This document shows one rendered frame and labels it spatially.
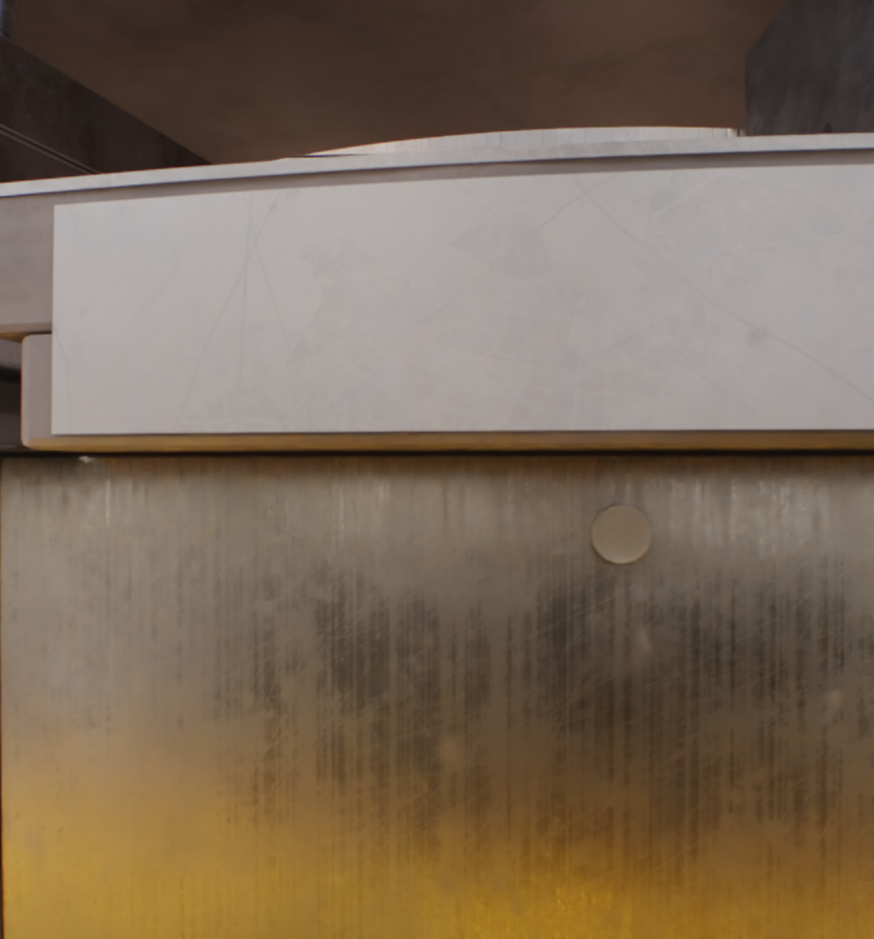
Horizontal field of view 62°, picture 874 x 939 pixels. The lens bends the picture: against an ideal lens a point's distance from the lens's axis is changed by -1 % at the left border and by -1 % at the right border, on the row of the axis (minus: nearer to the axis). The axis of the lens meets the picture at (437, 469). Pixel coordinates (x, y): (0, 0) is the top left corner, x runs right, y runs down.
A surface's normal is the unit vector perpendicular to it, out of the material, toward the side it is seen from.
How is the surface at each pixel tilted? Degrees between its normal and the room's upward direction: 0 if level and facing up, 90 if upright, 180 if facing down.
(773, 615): 90
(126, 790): 90
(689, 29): 180
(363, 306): 90
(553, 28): 180
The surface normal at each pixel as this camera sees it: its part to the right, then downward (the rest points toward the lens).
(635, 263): -0.12, 0.00
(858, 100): -1.00, 0.00
